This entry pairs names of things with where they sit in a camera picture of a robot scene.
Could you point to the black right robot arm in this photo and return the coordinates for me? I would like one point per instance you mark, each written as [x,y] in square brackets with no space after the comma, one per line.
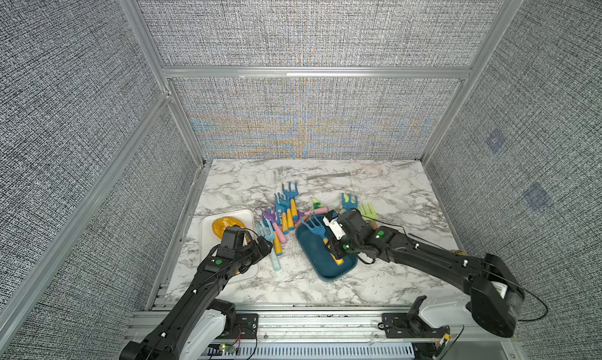
[496,298]

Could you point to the purple rake pink handle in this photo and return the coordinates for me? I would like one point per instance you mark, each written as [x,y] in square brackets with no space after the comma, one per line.
[270,214]

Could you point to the light green rake wooden handle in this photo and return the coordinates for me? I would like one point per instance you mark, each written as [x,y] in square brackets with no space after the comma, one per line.
[368,211]

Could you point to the light blue rake yellow handle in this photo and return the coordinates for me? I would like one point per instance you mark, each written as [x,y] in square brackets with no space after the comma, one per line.
[275,240]

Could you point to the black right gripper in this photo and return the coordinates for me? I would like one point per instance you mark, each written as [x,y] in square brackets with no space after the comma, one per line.
[333,243]

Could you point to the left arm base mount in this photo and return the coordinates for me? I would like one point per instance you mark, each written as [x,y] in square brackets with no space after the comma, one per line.
[235,324]

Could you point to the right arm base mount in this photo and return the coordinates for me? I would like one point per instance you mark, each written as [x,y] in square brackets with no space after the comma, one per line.
[410,325]

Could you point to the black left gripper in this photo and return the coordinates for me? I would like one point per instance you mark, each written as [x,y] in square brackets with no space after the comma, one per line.
[257,253]

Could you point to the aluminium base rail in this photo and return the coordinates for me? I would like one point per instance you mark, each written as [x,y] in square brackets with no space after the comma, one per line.
[346,333]

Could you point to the oval yellow bread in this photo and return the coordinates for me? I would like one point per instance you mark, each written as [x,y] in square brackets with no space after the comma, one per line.
[220,225]

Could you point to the small brush blue stick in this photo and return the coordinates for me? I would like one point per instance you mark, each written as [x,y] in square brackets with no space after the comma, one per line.
[457,252]

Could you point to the green tool pink handle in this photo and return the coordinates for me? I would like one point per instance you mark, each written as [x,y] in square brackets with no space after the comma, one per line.
[316,208]

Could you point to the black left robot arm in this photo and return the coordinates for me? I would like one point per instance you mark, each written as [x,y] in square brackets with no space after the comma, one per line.
[168,339]

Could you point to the teal plastic storage box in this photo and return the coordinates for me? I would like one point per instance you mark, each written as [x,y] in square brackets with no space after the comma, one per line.
[330,275]

